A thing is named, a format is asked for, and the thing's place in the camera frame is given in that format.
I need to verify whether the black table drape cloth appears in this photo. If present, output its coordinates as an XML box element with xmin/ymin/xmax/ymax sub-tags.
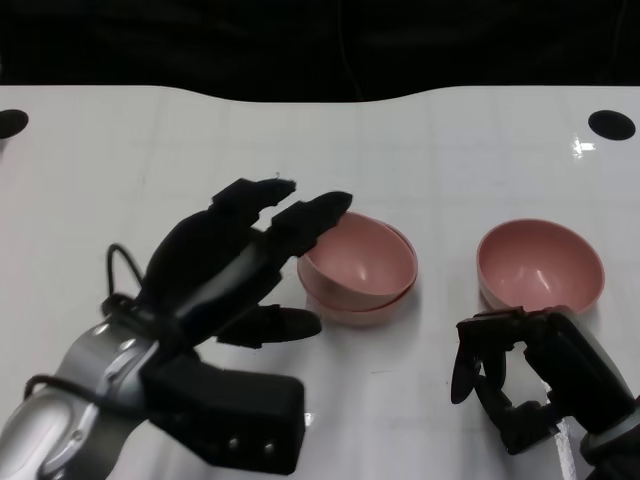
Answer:
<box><xmin>0</xmin><ymin>0</ymin><xmax>640</xmax><ymax>104</ymax></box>

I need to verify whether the black round table grommet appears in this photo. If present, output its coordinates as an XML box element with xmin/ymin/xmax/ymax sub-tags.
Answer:
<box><xmin>0</xmin><ymin>108</ymin><xmax>30</xmax><ymax>140</ymax></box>
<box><xmin>587</xmin><ymin>109</ymin><xmax>637</xmax><ymax>142</ymax></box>

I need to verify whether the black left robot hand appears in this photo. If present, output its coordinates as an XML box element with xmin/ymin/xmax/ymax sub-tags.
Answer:
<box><xmin>133</xmin><ymin>177</ymin><xmax>355</xmax><ymax>352</ymax></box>

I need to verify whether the pink plastic bowl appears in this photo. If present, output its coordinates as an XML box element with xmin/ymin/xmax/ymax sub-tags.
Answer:
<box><xmin>476</xmin><ymin>217</ymin><xmax>606</xmax><ymax>316</ymax></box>
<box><xmin>302</xmin><ymin>222</ymin><xmax>419</xmax><ymax>330</ymax></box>
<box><xmin>297</xmin><ymin>211</ymin><xmax>419</xmax><ymax>302</ymax></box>

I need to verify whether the dark thin wrist cable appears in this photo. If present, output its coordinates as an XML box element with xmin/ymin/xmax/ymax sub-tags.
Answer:
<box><xmin>24</xmin><ymin>243</ymin><xmax>182</xmax><ymax>416</ymax></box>

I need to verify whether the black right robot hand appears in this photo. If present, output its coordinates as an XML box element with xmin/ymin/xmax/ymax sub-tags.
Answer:
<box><xmin>449</xmin><ymin>305</ymin><xmax>637</xmax><ymax>455</ymax></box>

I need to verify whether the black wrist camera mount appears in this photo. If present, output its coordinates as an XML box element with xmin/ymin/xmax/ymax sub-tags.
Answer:
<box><xmin>142</xmin><ymin>358</ymin><xmax>306</xmax><ymax>475</ymax></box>

